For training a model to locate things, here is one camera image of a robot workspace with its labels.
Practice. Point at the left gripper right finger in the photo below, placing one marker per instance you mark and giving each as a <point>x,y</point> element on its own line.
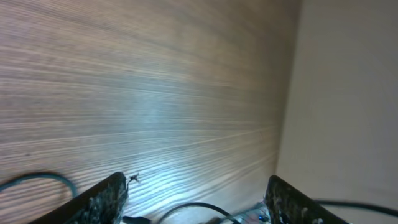
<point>286,204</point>

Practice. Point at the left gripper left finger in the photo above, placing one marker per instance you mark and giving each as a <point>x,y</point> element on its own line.
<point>103,204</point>

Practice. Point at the cardboard box wall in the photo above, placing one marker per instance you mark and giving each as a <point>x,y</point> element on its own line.
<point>339,139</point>

